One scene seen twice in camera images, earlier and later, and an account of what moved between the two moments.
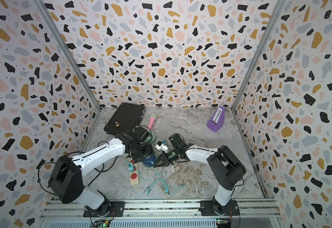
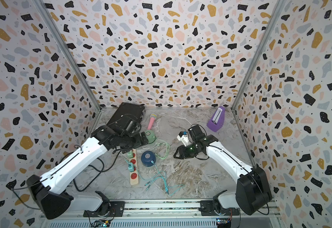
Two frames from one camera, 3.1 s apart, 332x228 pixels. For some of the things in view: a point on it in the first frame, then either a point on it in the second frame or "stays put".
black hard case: (127, 118) stays put
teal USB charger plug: (131, 167) stays put
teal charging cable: (181, 185) stays put
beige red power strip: (133, 175) stays put
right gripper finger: (162, 161) to (181, 149)
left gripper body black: (142, 151) to (131, 142)
